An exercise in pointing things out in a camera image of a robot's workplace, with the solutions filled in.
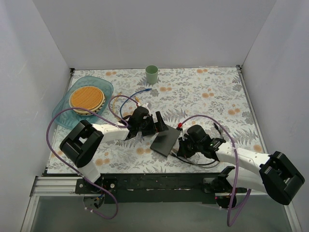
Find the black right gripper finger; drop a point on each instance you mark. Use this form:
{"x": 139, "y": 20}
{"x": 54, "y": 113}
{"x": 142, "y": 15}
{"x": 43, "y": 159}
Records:
{"x": 182, "y": 141}
{"x": 182, "y": 152}

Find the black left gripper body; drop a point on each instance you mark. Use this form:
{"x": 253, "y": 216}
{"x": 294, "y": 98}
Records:
{"x": 156, "y": 123}

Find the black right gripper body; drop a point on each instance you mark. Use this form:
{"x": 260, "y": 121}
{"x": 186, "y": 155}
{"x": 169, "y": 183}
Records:
{"x": 181, "y": 147}

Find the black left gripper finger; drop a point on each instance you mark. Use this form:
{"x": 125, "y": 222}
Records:
{"x": 161, "y": 128}
{"x": 160, "y": 121}

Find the black network switch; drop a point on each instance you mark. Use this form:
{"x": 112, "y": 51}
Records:
{"x": 165, "y": 141}

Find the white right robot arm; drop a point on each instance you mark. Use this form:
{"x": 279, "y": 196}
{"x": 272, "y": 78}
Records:
{"x": 273, "y": 174}

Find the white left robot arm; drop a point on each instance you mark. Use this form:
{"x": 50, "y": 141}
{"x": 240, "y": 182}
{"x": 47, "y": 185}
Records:
{"x": 82, "y": 142}

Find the floral table mat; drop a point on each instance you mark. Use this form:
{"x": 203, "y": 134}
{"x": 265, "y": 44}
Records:
{"x": 194, "y": 95}

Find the green plastic cup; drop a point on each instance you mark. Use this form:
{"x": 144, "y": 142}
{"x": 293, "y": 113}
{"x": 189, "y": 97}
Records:
{"x": 151, "y": 74}

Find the orange woven plate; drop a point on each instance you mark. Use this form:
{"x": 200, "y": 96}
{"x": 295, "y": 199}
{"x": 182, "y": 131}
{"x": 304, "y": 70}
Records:
{"x": 88, "y": 97}

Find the teal plastic tray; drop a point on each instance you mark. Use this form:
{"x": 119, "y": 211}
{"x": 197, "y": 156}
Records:
{"x": 69, "y": 117}

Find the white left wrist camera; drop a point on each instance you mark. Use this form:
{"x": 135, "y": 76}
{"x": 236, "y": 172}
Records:
{"x": 146, "y": 105}

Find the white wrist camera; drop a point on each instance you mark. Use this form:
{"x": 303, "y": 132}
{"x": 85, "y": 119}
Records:
{"x": 183, "y": 128}
{"x": 146, "y": 105}

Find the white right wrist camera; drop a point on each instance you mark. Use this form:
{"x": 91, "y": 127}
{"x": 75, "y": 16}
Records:
{"x": 183, "y": 128}

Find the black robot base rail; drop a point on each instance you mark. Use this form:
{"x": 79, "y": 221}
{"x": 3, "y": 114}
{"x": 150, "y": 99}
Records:
{"x": 157, "y": 188}

